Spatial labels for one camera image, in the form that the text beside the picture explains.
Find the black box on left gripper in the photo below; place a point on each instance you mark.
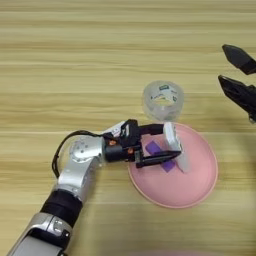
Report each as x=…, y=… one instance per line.
x=130, y=133

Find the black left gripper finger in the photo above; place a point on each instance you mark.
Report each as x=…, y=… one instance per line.
x=151, y=129
x=158, y=158

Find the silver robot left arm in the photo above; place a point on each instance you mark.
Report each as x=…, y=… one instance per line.
x=76, y=170

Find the purple rectangular block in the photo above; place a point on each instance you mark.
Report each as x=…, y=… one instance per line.
x=153, y=147

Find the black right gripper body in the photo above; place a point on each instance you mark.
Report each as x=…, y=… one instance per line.
x=253, y=117

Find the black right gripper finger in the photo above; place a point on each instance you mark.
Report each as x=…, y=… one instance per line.
x=240, y=58
x=240, y=93

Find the clear plastic cup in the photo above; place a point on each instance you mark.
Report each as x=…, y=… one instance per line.
x=163, y=100

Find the white remote control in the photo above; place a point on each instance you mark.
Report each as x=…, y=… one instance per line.
x=173, y=140

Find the red and white small box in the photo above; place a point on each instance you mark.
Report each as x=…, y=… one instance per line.
x=115, y=129

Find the pink round plate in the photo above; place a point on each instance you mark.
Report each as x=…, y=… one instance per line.
x=193, y=186

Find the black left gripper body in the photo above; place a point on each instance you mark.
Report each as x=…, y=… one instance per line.
x=116, y=154

